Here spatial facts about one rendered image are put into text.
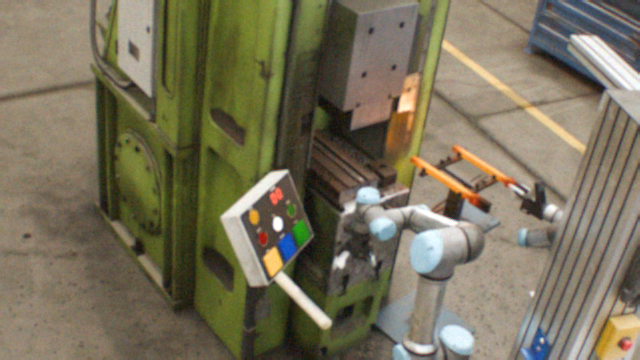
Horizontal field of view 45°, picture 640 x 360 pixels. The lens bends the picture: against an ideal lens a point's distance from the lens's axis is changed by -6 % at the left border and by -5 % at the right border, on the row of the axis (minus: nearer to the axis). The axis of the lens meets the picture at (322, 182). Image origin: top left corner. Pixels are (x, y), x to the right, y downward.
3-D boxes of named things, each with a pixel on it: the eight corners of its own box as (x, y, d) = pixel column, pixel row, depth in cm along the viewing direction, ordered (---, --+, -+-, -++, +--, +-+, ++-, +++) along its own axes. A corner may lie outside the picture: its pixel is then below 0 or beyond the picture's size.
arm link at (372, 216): (408, 220, 270) (393, 201, 278) (377, 225, 266) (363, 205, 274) (403, 239, 274) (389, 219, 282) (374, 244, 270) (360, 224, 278)
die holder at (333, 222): (392, 268, 373) (410, 189, 348) (326, 297, 352) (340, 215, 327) (318, 203, 407) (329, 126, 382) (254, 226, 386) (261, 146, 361)
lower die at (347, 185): (375, 191, 343) (378, 174, 339) (338, 205, 332) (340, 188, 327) (315, 142, 369) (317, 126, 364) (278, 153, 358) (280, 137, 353)
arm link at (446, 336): (473, 370, 265) (483, 343, 257) (439, 380, 260) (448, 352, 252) (456, 346, 274) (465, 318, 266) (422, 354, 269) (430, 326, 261)
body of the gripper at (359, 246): (351, 264, 288) (356, 237, 281) (344, 248, 295) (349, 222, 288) (371, 262, 290) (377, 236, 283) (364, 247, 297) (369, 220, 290)
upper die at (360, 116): (389, 118, 323) (393, 98, 318) (350, 130, 312) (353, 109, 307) (324, 72, 349) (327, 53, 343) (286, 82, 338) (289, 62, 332)
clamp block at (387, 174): (396, 183, 350) (399, 171, 346) (381, 189, 345) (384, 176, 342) (378, 169, 357) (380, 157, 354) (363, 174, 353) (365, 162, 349)
